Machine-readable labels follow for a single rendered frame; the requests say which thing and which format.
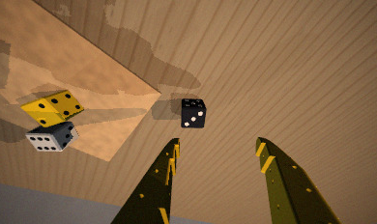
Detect yellow die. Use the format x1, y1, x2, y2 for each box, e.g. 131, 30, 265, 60
20, 90, 84, 127

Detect black die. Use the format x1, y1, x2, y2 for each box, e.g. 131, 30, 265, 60
181, 98, 207, 128

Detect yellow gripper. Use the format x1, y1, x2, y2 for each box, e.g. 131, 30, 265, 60
110, 137, 342, 224

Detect white die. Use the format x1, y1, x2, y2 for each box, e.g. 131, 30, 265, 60
25, 122, 78, 152

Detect tan mat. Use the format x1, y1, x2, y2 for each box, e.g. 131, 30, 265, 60
0, 0, 161, 162

